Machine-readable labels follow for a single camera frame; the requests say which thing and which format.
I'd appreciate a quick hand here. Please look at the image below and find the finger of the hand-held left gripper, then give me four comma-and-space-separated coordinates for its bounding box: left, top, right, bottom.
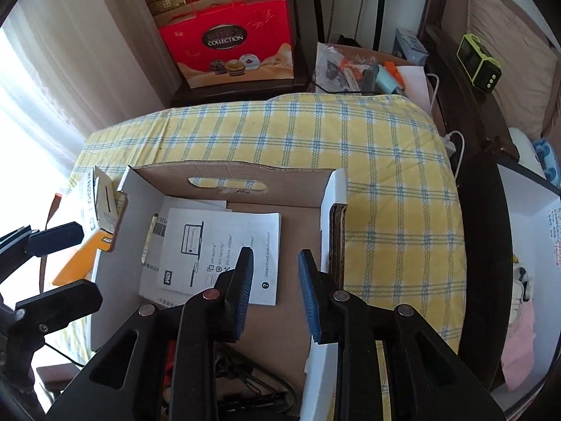
15, 279, 103, 348
0, 223, 85, 259

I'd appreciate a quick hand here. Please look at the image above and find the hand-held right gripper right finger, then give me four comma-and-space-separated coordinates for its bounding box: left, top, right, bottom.
298, 249, 507, 421

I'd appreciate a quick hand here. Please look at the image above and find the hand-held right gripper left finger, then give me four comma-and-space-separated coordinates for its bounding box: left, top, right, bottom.
44, 247, 255, 421

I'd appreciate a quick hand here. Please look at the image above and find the orange and white box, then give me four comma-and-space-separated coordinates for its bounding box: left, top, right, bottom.
52, 164, 129, 289

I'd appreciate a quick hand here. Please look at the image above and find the white instruction booklet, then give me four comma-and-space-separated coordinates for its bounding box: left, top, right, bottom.
158, 208, 282, 307

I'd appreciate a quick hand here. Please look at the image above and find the brown cardboard box white outside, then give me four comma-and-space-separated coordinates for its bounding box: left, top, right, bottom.
90, 164, 349, 421

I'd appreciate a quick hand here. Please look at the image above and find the white paper sheet with barcode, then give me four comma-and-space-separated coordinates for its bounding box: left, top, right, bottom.
139, 199, 229, 304

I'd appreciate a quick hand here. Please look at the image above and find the black cable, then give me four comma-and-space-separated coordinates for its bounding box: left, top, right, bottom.
162, 342, 303, 421

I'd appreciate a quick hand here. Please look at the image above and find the yellow plaid blanket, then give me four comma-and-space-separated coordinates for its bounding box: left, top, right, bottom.
66, 92, 467, 356

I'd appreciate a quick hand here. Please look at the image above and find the white curtain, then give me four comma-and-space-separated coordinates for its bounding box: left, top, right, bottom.
0, 0, 176, 211

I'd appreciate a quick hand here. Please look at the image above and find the black storage box white inside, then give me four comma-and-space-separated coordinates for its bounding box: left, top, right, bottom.
458, 158, 561, 417

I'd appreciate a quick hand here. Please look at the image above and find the white earphone case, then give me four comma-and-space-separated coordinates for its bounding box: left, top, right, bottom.
512, 265, 534, 303

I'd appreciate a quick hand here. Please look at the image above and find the pink pouch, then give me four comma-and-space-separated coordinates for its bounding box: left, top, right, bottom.
502, 302, 538, 391

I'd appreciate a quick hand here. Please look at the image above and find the red gift bag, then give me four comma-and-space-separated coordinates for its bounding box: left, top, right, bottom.
158, 0, 295, 89

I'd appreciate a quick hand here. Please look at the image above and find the teal tool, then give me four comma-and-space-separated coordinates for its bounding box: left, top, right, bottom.
372, 66, 406, 95

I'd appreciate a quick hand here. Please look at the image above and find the orange plastic part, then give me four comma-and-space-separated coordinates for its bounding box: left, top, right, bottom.
383, 62, 405, 89

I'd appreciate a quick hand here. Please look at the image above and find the colourful sticker sheet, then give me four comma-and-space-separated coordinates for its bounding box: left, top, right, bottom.
541, 204, 561, 268

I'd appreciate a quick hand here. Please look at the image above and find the clear bag of items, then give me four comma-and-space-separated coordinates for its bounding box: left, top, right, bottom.
313, 43, 429, 97

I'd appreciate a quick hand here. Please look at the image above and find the white round object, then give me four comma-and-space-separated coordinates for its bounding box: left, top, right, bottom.
508, 127, 544, 177

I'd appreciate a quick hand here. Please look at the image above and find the blue-grey box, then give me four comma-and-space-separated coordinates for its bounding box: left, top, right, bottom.
392, 27, 429, 66

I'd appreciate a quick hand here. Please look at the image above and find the green and black device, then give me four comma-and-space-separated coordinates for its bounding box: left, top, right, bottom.
456, 34, 501, 94

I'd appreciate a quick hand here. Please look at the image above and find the black speaker on stand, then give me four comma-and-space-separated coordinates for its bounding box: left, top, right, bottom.
355, 0, 415, 52
285, 0, 339, 45

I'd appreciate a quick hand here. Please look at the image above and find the brown pillow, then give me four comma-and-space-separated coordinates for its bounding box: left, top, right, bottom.
447, 0, 555, 139

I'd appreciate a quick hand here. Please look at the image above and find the dark wooden bed frame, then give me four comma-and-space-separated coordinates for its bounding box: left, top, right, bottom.
416, 0, 520, 163

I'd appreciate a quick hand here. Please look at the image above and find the white charging cable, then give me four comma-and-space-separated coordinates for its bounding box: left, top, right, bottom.
426, 74, 466, 180

